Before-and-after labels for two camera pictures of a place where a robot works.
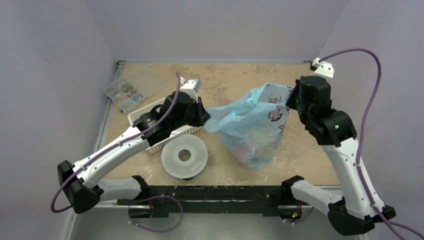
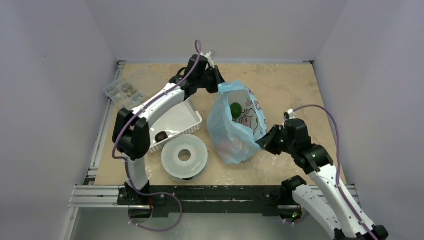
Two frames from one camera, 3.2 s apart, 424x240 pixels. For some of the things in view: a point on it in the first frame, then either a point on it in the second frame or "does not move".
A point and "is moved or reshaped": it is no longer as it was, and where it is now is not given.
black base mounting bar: [163, 200] does not move
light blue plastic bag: [251, 128] is moved or reshaped
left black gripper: [202, 116] -> [218, 79]
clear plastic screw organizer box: [130, 90] does not move
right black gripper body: [295, 99] -> [274, 139]
